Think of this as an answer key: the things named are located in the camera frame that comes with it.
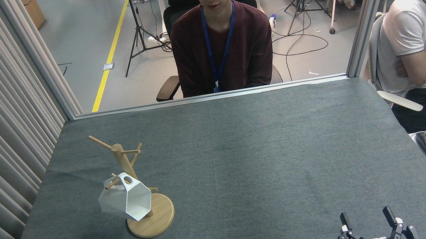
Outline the grey felt table cloth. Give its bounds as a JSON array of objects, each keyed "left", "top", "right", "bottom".
[{"left": 0, "top": 64, "right": 426, "bottom": 239}]

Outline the grey office chair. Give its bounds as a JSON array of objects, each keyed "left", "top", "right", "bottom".
[{"left": 359, "top": 7, "right": 426, "bottom": 119}]

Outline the silver frame post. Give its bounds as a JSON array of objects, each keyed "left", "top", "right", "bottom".
[
  {"left": 334, "top": 0, "right": 417, "bottom": 79},
  {"left": 6, "top": 0, "right": 79, "bottom": 127}
]

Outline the blue lanyard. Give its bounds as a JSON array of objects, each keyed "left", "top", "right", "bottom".
[{"left": 199, "top": 0, "right": 248, "bottom": 93}]

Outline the person with blue lanyard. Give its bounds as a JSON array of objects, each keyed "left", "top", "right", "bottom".
[{"left": 164, "top": 0, "right": 280, "bottom": 99}]

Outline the crossed-arms person's left hand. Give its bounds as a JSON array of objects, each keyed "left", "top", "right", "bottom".
[{"left": 394, "top": 63, "right": 409, "bottom": 81}]

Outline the cardboard box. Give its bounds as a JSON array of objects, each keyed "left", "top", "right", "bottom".
[{"left": 21, "top": 0, "right": 47, "bottom": 31}]

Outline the wooden cup rack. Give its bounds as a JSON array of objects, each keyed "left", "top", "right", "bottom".
[{"left": 88, "top": 124, "right": 179, "bottom": 239}]

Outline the black floor cable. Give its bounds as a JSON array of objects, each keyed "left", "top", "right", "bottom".
[{"left": 266, "top": 0, "right": 331, "bottom": 59}]

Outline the white hexagonal cup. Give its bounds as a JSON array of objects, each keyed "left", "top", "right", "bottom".
[{"left": 94, "top": 168, "right": 155, "bottom": 227}]

